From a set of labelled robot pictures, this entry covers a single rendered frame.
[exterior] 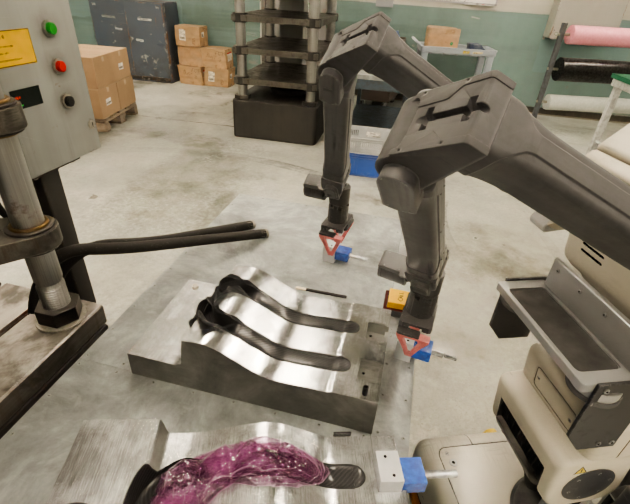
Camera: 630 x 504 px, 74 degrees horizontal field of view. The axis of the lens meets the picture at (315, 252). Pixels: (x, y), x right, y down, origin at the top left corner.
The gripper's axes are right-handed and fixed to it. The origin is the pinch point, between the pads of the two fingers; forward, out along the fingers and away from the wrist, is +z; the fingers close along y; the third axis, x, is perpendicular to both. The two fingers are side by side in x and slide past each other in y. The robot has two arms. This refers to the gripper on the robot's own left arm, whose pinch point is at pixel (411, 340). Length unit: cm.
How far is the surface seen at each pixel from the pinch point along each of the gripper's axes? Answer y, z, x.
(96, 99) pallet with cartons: -273, 62, -366
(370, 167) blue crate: -289, 81, -73
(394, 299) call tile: -13.7, 1.1, -6.5
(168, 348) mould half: 24, -1, -46
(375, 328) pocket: 3.0, -3.1, -8.0
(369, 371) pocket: 14.1, -2.0, -6.3
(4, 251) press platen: 28, -17, -79
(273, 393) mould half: 25.1, -0.3, -21.8
